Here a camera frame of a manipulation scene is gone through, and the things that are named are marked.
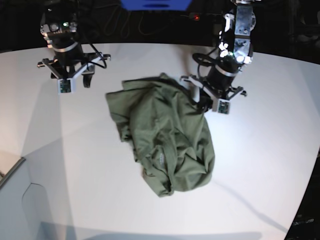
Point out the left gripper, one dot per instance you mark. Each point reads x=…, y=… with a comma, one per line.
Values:
x=199, y=86

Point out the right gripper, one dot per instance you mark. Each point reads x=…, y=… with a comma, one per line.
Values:
x=76, y=68

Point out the olive green t-shirt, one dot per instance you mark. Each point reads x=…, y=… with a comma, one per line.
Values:
x=167, y=131

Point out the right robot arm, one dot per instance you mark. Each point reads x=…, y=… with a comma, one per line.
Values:
x=74, y=55

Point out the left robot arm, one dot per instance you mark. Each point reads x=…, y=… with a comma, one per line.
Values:
x=226, y=25

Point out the black power strip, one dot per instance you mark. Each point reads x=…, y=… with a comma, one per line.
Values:
x=196, y=16

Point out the blue box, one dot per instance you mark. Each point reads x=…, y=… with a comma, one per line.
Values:
x=155, y=5

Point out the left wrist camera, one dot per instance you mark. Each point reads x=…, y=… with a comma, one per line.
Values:
x=221, y=106

